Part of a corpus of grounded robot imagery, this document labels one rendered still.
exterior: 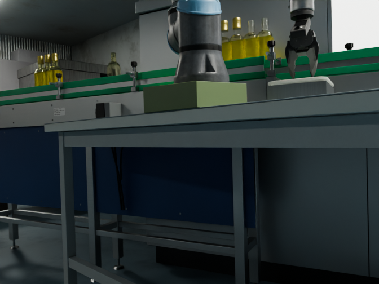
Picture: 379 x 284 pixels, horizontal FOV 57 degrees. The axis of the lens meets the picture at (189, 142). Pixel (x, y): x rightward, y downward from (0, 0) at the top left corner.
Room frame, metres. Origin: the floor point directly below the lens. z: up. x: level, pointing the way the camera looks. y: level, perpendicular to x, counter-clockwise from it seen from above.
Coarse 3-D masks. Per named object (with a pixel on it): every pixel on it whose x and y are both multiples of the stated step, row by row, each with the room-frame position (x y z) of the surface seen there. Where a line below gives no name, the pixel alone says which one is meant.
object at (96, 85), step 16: (240, 64) 1.32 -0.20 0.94; (256, 64) 1.29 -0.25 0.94; (96, 80) 1.65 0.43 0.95; (112, 80) 1.60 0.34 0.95; (128, 80) 1.56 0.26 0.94; (144, 80) 1.52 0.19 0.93; (160, 80) 1.49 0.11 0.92; (240, 80) 1.32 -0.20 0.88; (0, 96) 1.98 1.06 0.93; (16, 96) 1.92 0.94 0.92; (32, 96) 1.86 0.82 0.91; (48, 96) 1.80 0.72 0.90; (64, 96) 1.75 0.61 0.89; (80, 96) 1.70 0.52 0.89
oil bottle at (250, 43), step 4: (252, 32) 1.42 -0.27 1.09; (244, 36) 1.43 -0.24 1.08; (248, 36) 1.42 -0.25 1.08; (252, 36) 1.41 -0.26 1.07; (256, 36) 1.41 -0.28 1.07; (244, 40) 1.42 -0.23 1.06; (248, 40) 1.42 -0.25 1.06; (252, 40) 1.41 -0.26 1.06; (256, 40) 1.41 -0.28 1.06; (244, 44) 1.42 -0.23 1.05; (248, 44) 1.42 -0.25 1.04; (252, 44) 1.41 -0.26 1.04; (256, 44) 1.41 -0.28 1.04; (244, 48) 1.42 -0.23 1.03; (248, 48) 1.42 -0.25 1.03; (252, 48) 1.41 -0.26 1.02; (256, 48) 1.41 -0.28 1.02; (244, 52) 1.42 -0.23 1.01; (248, 52) 1.42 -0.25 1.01; (252, 52) 1.41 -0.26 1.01; (256, 52) 1.41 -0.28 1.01; (244, 56) 1.43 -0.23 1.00; (248, 56) 1.42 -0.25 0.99; (252, 56) 1.41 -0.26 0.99; (256, 56) 1.41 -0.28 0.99
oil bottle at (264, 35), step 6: (264, 30) 1.39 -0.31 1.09; (258, 36) 1.40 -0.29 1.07; (264, 36) 1.38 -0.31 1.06; (270, 36) 1.38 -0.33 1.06; (258, 42) 1.40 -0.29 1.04; (264, 42) 1.38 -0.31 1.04; (258, 48) 1.40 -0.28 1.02; (264, 48) 1.38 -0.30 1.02; (258, 54) 1.40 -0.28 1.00; (264, 54) 1.39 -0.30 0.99
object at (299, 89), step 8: (272, 88) 1.06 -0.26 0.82; (280, 88) 1.05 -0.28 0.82; (288, 88) 1.04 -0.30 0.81; (296, 88) 1.03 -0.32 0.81; (304, 88) 1.02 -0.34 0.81; (312, 88) 1.01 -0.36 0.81; (320, 88) 1.00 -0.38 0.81; (328, 88) 1.04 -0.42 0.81; (272, 96) 1.06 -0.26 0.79; (280, 96) 1.05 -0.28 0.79; (288, 96) 1.04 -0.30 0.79; (296, 96) 1.03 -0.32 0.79
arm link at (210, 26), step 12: (180, 0) 0.92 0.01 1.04; (192, 0) 0.89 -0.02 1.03; (204, 0) 0.89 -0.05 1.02; (216, 0) 0.92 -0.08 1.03; (180, 12) 0.91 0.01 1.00; (192, 12) 0.89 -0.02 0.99; (204, 12) 0.89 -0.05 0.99; (216, 12) 0.90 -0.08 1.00; (180, 24) 0.92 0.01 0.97; (192, 24) 0.89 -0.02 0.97; (204, 24) 0.89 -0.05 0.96; (216, 24) 0.91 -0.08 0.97; (180, 36) 0.92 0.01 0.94; (192, 36) 0.90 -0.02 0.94; (204, 36) 0.89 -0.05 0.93; (216, 36) 0.91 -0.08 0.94
